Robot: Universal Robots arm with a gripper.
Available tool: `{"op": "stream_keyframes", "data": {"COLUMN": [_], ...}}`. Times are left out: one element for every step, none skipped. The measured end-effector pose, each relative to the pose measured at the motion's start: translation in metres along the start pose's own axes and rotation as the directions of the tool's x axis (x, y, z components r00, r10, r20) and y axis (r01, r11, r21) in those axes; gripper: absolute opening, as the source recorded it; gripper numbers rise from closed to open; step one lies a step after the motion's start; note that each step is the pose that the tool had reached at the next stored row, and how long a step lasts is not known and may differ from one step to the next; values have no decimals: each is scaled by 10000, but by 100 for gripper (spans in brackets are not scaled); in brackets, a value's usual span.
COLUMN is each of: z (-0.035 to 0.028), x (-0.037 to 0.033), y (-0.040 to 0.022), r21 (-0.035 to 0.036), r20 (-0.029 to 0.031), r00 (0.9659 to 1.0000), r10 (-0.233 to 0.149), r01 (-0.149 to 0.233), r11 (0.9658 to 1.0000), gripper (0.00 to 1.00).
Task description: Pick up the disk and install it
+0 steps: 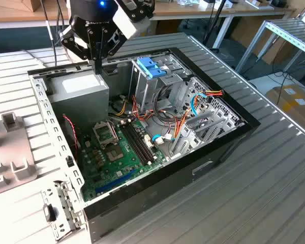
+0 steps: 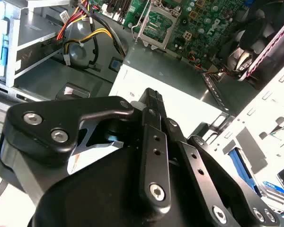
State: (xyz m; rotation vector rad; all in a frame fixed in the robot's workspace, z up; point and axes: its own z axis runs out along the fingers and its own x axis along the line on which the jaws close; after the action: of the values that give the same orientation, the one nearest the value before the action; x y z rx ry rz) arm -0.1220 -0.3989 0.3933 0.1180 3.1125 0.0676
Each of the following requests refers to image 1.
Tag wooden desk white frame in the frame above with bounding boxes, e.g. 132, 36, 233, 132
149, 0, 297, 50
0, 0, 71, 30

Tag blue data wire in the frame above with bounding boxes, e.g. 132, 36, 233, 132
190, 93, 207, 118

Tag blue expansion slot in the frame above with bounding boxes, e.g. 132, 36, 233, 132
95, 169, 137, 194

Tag black tripod stand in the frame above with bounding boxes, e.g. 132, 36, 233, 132
202, 0, 228, 51

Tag yellow black power wires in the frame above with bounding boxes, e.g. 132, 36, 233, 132
109, 98, 130, 117

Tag cardboard box yellow tape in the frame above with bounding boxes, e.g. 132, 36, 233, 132
265, 85, 305, 133

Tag black RAM slot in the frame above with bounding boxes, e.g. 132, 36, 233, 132
125, 123, 148, 164
131, 121, 155, 162
121, 124, 145, 165
128, 122, 151, 163

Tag blue wire with white plug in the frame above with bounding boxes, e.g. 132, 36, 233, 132
151, 134, 174, 146

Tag grey metal disk bay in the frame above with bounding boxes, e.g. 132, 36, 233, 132
167, 106, 246, 161

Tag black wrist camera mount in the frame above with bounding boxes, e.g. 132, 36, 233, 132
116, 0, 156, 21

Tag black open PC case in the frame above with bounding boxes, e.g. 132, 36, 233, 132
27, 47, 261, 244

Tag blue plastic drive latch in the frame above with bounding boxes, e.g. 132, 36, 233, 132
136, 57, 168, 80

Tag aluminium slat table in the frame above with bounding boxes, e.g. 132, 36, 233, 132
235, 19, 305, 74

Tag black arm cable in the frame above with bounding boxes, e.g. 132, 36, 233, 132
40, 0, 66, 68

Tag small brown cardboard box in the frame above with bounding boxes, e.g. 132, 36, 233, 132
22, 0, 45, 13

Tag red black fan wire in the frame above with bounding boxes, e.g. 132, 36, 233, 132
62, 114, 80, 151

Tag grey metal drive cage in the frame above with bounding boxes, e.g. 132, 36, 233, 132
129, 54, 194, 115

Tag white board power connector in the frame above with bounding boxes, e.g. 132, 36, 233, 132
143, 134, 155, 150

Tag grey plastic parts rack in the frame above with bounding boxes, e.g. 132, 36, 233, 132
0, 112, 38, 198

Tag grey power supply unit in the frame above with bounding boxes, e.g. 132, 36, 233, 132
47, 69, 110, 128

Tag CPU socket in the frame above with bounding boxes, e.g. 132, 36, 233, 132
104, 145, 125, 164

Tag black plastic case latch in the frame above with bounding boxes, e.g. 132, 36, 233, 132
42, 203, 57, 223

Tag green motherboard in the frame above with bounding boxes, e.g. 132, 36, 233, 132
80, 118, 168, 203

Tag orange black wire bundle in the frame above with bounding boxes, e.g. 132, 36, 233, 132
131, 83, 180, 128

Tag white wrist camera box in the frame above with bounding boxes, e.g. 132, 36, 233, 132
111, 4, 151, 41

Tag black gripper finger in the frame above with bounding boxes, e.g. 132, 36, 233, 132
60, 26, 99, 75
98, 26, 127, 75

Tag metal socket cover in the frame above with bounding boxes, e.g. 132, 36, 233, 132
92, 120, 119, 149

